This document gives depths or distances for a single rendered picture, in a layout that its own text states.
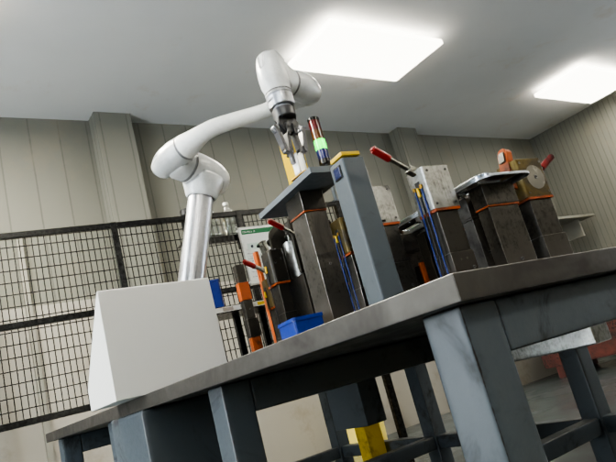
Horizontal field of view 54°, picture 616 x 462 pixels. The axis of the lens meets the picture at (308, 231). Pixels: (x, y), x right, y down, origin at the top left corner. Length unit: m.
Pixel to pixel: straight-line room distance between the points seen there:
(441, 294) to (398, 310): 0.09
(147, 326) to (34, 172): 3.25
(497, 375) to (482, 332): 0.06
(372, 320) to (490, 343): 0.18
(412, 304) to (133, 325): 1.16
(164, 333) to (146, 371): 0.13
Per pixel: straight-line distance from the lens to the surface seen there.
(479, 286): 0.86
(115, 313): 1.88
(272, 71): 2.06
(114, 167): 5.03
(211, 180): 2.42
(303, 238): 1.79
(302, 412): 5.32
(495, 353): 0.91
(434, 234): 1.59
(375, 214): 1.58
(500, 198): 1.68
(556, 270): 1.01
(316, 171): 1.67
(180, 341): 1.93
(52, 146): 5.15
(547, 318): 1.03
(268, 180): 5.80
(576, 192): 8.89
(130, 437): 1.99
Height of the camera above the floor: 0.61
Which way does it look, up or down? 14 degrees up
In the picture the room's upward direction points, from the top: 15 degrees counter-clockwise
